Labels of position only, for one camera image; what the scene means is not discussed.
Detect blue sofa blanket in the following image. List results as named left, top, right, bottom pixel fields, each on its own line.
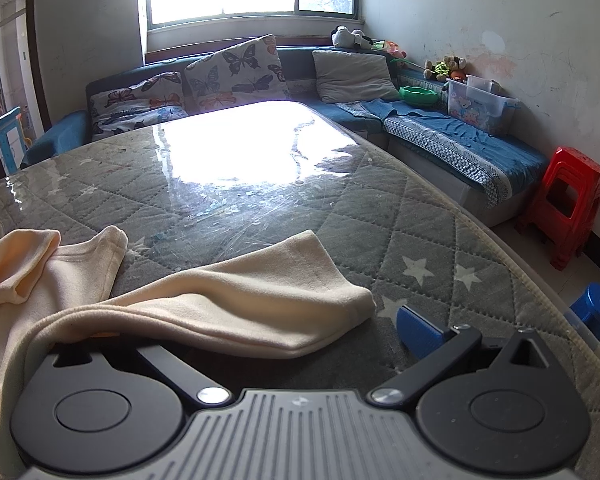
left=337, top=97, right=549, bottom=209

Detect cream garment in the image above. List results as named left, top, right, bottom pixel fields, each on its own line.
left=0, top=225, right=377, bottom=480

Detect blue painted cabinet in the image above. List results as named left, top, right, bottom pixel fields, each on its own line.
left=0, top=106, right=29, bottom=174

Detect panda plush toy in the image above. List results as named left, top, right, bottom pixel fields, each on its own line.
left=330, top=25, right=377, bottom=51

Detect grey pillow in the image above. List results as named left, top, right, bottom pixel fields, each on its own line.
left=311, top=50, right=401, bottom=105

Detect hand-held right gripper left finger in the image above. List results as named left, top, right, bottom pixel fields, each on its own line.
left=51, top=343, right=233, bottom=407

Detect brown and green plush toys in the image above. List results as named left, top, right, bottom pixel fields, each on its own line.
left=423, top=55, right=469, bottom=84

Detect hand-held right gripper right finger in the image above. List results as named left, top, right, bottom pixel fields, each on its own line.
left=371, top=304, right=564, bottom=407

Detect blue plastic stool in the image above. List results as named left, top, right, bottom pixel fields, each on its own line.
left=568, top=282, right=600, bottom=344

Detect clear plastic storage box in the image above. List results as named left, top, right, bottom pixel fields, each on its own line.
left=446, top=74, right=522, bottom=136

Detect green plastic bowl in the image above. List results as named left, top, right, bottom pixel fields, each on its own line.
left=398, top=86, right=440, bottom=108

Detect butterfly print pillow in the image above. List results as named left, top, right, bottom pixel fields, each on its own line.
left=184, top=34, right=292, bottom=115
left=89, top=71, right=190, bottom=142

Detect blue corner sofa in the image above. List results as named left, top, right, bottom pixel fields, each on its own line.
left=20, top=42, right=551, bottom=228

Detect red plastic stool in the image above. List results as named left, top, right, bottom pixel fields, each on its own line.
left=514, top=146, right=600, bottom=272

